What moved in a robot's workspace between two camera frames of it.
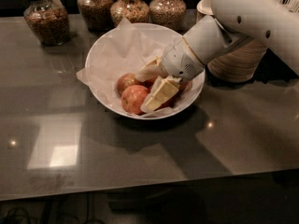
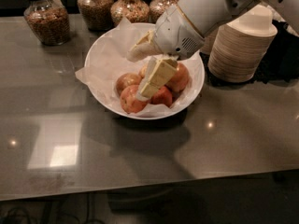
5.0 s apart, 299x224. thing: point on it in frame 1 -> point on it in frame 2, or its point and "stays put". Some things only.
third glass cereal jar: [129, 7] stays put
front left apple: [133, 97] stays put
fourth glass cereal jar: [167, 9] stays put
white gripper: [179, 61] -> [177, 35]
